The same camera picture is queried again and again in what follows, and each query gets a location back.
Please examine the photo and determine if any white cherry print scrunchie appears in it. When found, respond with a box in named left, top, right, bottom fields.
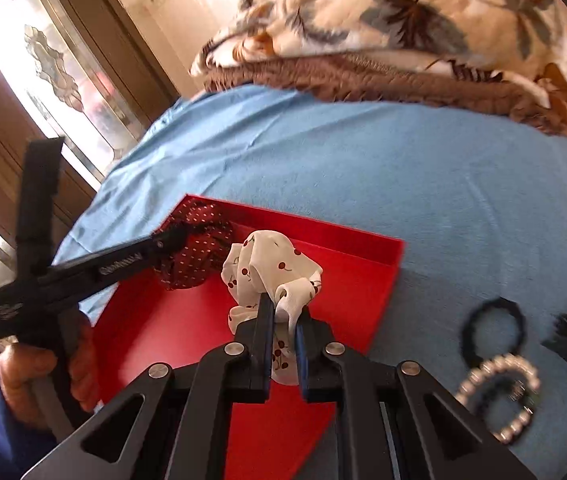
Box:
left=221, top=230, right=323, bottom=386

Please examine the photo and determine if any large pearl bracelet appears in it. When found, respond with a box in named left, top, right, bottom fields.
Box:
left=453, top=352, right=543, bottom=447

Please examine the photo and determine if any blue sleeve left forearm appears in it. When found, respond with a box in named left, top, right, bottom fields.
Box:
left=0, top=390, right=58, bottom=479

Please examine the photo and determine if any left hand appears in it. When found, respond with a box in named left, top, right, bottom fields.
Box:
left=0, top=309, right=103, bottom=432

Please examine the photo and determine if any red shallow tray box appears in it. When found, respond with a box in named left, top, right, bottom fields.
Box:
left=87, top=193, right=407, bottom=480

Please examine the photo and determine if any red polka dot scrunchie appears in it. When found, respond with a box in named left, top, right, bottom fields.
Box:
left=154, top=196, right=234, bottom=290

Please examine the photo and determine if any light blue bed sheet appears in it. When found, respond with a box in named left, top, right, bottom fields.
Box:
left=56, top=86, right=567, bottom=479

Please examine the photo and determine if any wooden glass door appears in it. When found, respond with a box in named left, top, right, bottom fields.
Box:
left=0, top=0, right=180, bottom=441

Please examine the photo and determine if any leaf print quilt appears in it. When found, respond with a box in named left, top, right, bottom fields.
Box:
left=190, top=0, right=567, bottom=133

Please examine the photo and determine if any black hair tie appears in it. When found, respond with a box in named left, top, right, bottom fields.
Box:
left=459, top=296, right=529, bottom=371

